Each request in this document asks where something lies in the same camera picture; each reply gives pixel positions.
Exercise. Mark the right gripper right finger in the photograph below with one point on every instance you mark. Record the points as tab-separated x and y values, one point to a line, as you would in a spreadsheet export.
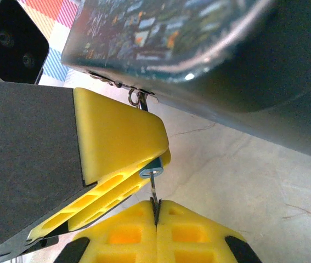
166	246

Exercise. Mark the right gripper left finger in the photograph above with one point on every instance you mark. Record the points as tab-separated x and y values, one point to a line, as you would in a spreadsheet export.
147	246

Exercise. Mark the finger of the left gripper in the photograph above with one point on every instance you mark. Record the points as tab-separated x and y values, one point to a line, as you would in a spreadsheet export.
111	195
111	131

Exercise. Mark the small metal key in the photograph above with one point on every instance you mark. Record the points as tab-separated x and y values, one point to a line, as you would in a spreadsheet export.
153	189

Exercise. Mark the starry night painted tin box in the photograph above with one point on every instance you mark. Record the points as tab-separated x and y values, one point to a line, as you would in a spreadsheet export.
254	68

